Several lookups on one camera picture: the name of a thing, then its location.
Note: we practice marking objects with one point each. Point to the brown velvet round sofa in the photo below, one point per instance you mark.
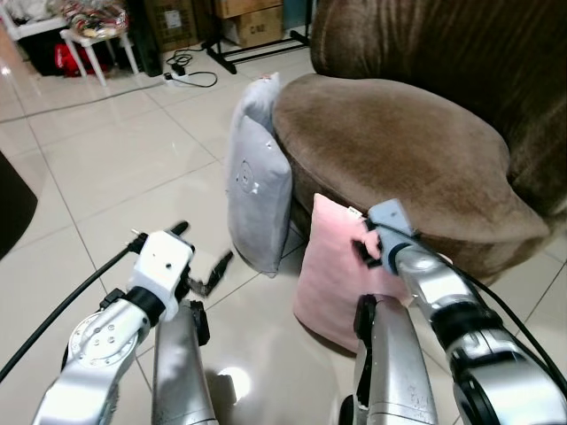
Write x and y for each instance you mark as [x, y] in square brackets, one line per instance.
[399, 150]

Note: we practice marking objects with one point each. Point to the white power strip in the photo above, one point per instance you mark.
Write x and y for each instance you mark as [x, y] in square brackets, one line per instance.
[177, 78]

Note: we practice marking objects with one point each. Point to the black metal stand base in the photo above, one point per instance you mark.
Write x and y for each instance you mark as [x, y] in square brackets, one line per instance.
[257, 49]

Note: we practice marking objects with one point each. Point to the colourful patterned cushion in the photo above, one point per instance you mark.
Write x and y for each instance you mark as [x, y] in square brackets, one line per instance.
[89, 16]

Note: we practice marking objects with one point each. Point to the silver robot leg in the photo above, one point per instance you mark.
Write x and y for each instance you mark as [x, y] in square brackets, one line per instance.
[394, 372]
[182, 372]

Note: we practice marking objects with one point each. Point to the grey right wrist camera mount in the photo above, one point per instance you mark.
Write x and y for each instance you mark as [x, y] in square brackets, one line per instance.
[390, 226]

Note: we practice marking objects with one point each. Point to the red bag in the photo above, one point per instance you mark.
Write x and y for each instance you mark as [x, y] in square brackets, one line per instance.
[75, 60]

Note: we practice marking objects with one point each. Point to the pink pillow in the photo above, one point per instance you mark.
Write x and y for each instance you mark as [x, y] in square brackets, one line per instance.
[332, 274]

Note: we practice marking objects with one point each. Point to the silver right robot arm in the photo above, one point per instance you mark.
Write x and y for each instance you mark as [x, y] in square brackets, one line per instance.
[483, 363]

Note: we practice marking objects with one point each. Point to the brown cardboard box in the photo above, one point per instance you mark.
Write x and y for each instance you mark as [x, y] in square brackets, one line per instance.
[252, 22]

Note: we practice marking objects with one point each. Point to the silver right robot leg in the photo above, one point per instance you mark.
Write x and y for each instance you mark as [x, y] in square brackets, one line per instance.
[394, 372]

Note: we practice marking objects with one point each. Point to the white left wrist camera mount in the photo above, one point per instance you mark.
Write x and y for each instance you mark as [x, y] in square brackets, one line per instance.
[161, 261]

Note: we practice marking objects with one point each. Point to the dark printed cardboard box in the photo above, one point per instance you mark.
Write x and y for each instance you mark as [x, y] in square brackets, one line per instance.
[171, 22]

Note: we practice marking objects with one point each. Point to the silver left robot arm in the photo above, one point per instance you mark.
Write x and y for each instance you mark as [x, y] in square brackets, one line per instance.
[97, 350]

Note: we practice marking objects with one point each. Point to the grey pillow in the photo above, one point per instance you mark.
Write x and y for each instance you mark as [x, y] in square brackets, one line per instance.
[257, 195]

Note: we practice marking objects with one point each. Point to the white stool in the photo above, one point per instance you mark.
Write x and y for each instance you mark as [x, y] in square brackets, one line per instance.
[97, 40]

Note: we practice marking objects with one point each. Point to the dark furniture edge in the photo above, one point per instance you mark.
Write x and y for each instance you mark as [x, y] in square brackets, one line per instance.
[13, 208]

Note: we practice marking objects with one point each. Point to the silver left robot leg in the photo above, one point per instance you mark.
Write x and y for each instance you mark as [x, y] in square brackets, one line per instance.
[182, 372]

